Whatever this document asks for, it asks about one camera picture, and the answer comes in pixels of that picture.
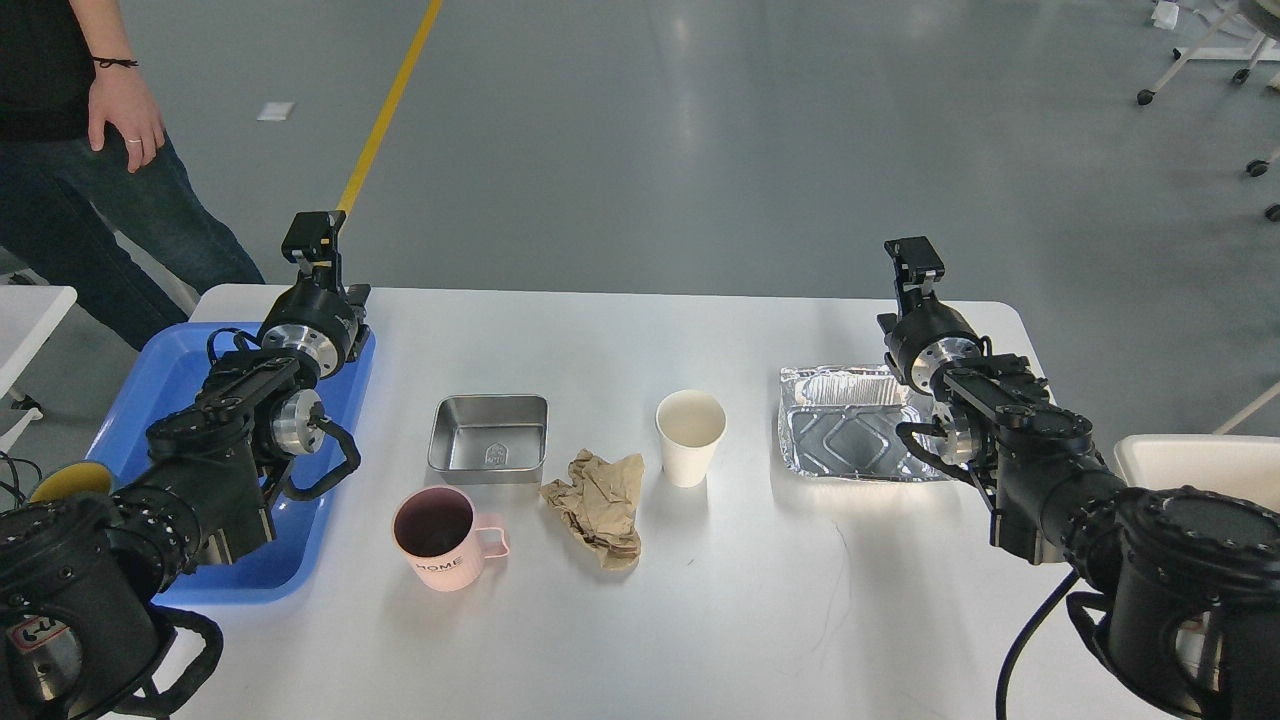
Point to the crumpled brown paper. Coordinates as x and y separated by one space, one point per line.
597 502

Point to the standing person dark clothes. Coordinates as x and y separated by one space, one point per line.
65 205

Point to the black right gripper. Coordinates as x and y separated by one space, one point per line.
924 336

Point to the white paper cup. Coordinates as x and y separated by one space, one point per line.
690 424

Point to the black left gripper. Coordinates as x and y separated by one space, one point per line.
318 316

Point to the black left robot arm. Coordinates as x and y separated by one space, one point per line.
81 568

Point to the paper scrap on floor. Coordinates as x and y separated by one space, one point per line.
275 111

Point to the aluminium foil tray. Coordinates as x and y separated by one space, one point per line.
839 422

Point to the teal mug yellow inside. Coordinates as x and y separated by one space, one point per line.
78 477

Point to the white bin right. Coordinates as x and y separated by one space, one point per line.
1238 466

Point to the square steel tray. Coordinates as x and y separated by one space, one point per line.
489 439

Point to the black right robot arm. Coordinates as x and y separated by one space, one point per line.
1174 591

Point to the white side table left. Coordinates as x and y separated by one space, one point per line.
29 314

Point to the pink mug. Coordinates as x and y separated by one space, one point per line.
446 541

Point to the person's left hand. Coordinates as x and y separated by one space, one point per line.
120 98

